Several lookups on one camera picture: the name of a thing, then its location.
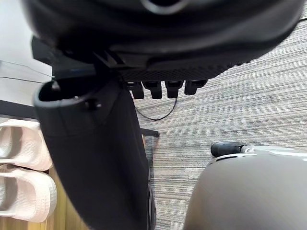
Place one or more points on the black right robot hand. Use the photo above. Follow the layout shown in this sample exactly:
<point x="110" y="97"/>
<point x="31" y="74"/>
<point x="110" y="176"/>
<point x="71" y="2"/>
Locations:
<point x="100" y="155"/>

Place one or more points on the silver robot leg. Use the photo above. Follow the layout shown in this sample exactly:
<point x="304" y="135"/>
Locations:
<point x="247" y="191"/>

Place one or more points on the dark robot foot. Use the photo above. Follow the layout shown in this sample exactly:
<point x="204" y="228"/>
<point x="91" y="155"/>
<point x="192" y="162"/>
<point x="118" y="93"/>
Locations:
<point x="225" y="148"/>

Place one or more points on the white foam slipper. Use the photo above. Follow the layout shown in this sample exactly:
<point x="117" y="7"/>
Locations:
<point x="36" y="191"/>
<point x="26" y="143"/>

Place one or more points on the wooden shoe rack black frame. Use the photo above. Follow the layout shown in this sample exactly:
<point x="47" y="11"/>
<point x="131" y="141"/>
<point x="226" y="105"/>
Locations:
<point x="62" y="215"/>

